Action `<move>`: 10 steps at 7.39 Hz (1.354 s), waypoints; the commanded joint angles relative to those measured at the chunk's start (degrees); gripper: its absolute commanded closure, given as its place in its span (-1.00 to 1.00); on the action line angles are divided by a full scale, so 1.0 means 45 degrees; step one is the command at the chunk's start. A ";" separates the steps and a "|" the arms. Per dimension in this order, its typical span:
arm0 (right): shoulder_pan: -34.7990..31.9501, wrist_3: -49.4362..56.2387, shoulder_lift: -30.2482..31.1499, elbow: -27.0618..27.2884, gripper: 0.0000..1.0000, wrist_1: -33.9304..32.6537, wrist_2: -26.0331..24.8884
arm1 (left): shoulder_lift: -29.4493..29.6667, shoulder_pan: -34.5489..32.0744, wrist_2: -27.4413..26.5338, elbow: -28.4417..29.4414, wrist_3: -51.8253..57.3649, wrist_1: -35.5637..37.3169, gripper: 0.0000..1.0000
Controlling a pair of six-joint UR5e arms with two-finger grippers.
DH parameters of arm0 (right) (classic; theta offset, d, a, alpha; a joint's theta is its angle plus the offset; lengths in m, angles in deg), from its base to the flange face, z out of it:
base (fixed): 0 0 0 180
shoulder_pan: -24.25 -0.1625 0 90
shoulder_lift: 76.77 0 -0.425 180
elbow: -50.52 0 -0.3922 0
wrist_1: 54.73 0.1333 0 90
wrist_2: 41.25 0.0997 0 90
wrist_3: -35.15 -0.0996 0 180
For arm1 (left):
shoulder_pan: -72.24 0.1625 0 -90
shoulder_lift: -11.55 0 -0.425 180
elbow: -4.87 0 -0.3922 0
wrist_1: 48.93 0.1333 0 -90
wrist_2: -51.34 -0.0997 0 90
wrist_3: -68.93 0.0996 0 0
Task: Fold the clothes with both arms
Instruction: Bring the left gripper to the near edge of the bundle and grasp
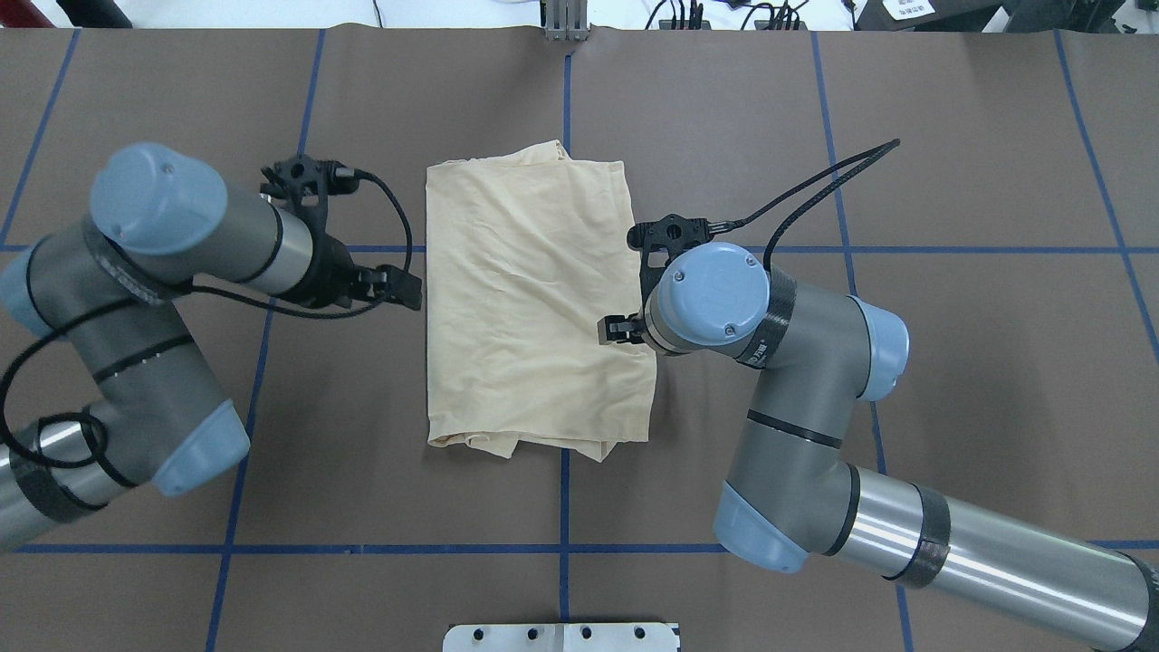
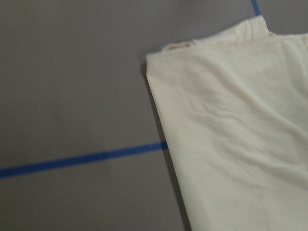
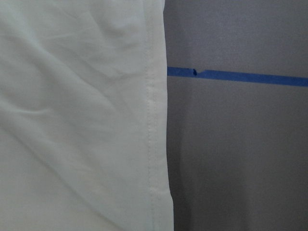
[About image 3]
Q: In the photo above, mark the brown paper table cover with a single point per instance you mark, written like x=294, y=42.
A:
x=237, y=146

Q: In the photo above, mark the cream long-sleeve graphic shirt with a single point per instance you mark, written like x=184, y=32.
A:
x=83, y=116

